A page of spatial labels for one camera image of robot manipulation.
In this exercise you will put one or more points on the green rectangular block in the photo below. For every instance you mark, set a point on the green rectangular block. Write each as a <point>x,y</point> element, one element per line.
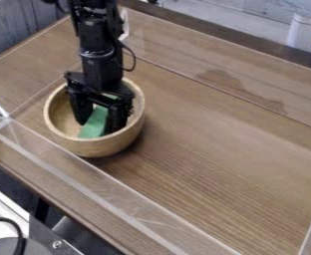
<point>93,128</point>

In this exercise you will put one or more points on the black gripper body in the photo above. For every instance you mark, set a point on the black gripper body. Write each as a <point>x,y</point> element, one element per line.
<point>100,79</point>

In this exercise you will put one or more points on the brown wooden bowl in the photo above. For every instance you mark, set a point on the brown wooden bowl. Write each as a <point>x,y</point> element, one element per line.
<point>88,140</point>

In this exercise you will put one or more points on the clear acrylic barrier wall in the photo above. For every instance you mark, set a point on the clear acrylic barrier wall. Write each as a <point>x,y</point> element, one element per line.
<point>215,180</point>

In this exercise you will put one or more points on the metal bracket with screw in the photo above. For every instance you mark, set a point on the metal bracket with screw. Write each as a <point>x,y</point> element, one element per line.
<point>44,242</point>

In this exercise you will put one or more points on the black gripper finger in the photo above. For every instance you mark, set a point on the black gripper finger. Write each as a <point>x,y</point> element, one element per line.
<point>119,113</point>
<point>81,106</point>

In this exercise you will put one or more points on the white container in background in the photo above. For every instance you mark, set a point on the white container in background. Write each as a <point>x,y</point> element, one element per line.
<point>299,32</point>

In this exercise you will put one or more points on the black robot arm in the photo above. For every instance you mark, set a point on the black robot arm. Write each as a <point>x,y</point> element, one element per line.
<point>99,25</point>

